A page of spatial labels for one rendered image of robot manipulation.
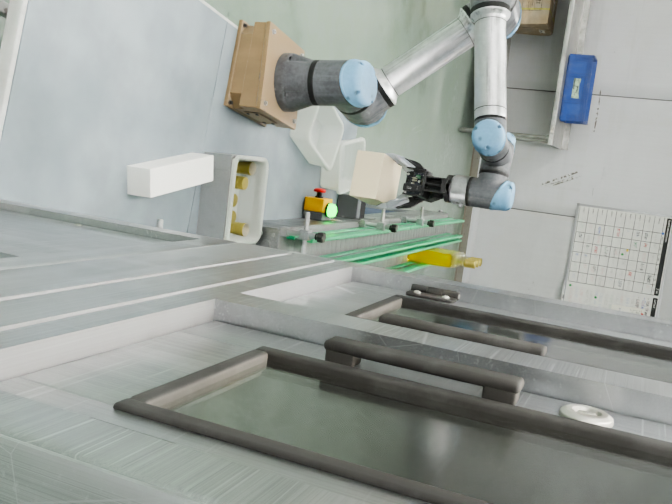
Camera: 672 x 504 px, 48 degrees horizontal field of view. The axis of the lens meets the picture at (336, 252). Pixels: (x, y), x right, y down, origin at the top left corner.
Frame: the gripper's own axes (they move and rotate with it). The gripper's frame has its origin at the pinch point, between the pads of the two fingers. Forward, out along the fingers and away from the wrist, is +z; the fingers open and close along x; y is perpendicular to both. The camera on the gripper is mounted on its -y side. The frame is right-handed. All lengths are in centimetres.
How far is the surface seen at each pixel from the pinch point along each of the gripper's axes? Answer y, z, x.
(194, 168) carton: 45, 29, 9
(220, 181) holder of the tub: 31.9, 29.4, 9.8
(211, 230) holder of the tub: 29.9, 30.5, 21.9
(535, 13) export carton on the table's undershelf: -489, 63, -236
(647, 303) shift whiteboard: -592, -73, 3
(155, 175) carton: 59, 29, 13
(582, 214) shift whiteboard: -580, 0, -72
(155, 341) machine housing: 140, -36, 33
